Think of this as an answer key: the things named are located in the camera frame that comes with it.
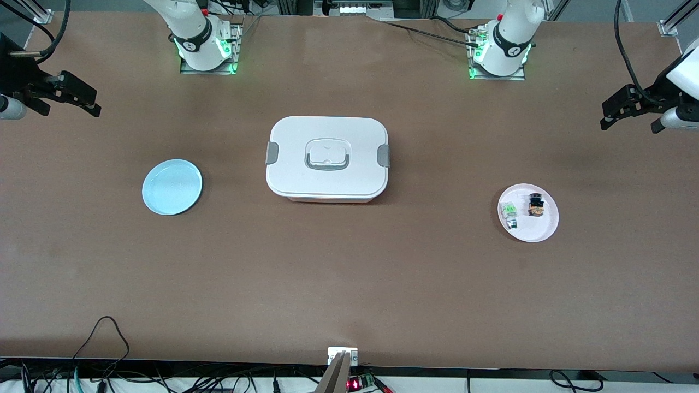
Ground aluminium frame post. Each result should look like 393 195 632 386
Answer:
19 0 56 26
657 0 699 37

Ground tangled black cables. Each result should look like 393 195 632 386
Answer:
0 358 328 393

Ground light blue plate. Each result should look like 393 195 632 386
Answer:
142 159 203 216

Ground thin black looped cable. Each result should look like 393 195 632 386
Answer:
71 315 131 364

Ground coiled black cable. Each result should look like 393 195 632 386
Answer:
548 370 605 393

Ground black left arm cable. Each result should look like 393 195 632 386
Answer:
614 0 666 108

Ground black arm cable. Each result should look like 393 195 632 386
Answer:
0 0 72 64
614 0 666 108

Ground circuit board with red light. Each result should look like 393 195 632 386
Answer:
346 373 384 393

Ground grey lid handle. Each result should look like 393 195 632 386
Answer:
304 138 352 171

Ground white box base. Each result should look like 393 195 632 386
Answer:
284 194 381 205

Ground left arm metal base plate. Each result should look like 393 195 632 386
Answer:
467 27 526 82

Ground white lidded container box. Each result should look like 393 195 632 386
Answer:
266 116 390 199

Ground black cable on table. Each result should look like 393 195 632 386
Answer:
377 16 482 50

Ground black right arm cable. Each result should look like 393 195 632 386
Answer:
0 0 72 64

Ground white power strip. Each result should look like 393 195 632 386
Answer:
339 3 393 15

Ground pale pink plate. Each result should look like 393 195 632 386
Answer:
497 183 560 243

